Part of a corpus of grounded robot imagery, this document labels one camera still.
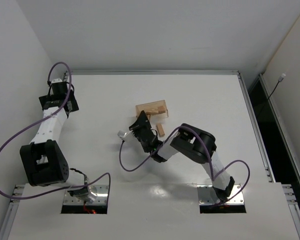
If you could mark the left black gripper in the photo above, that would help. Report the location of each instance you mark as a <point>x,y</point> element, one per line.
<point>146,136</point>

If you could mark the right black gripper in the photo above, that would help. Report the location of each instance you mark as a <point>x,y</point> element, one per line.
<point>60,95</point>

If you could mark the long wood block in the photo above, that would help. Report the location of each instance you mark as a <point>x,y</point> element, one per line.
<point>160,130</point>

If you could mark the clear amber plastic box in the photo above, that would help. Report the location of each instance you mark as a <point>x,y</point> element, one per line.
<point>153,108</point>

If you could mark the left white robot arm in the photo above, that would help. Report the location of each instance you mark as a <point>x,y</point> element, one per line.
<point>42,158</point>

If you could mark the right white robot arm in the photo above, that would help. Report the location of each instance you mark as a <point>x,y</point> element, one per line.
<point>196,144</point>

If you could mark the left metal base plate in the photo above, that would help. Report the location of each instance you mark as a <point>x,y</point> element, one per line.
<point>97,193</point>

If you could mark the metal base plate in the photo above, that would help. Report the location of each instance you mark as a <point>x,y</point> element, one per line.
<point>207,196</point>
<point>97,193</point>

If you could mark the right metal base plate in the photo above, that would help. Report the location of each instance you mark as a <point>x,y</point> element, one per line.
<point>207,196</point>

